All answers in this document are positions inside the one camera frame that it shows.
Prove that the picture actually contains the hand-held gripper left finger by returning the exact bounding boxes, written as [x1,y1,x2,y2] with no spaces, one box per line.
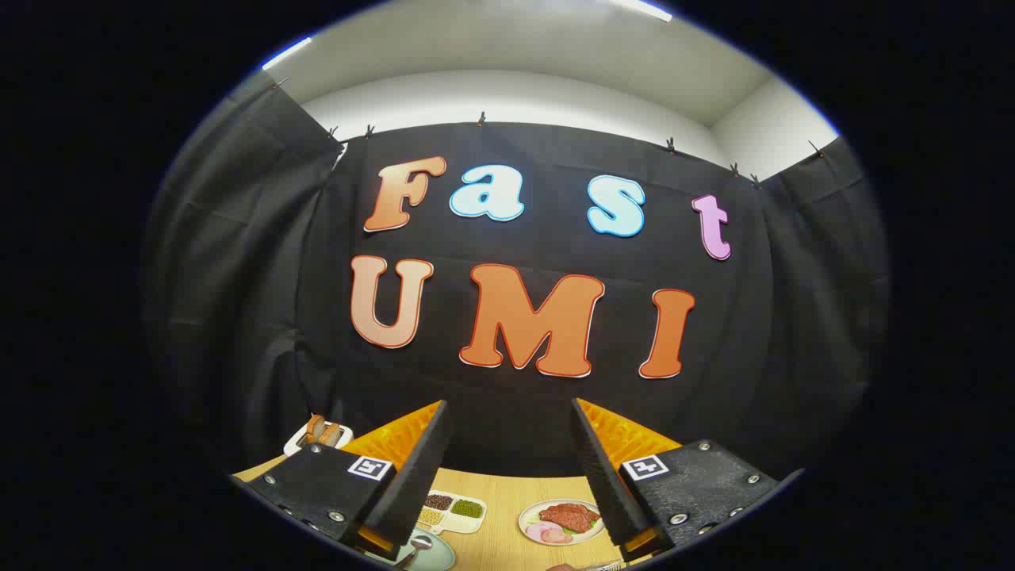
[228,400,454,562]

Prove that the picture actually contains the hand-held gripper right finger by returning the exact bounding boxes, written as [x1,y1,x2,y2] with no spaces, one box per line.
[571,398,805,562]

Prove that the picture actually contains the metal spoon with wooden handle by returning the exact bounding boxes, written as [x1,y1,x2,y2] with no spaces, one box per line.
[394,535,433,569]

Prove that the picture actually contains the brown meat patty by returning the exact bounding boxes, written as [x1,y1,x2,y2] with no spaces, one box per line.
[539,503,601,532]

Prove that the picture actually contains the white divided tray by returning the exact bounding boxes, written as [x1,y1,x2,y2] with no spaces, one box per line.
[416,492,486,534]

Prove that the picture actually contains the white plate with meat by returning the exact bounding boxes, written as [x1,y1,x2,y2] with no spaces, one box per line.
[519,499,607,546]

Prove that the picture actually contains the pale green round plate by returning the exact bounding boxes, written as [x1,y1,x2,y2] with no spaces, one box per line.
[373,527,457,571]

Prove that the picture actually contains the white toaster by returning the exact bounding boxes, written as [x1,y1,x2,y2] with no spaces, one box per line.
[284,415,354,457]

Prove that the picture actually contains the ceiling light strip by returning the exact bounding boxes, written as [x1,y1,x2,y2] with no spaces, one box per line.
[611,0,673,22]

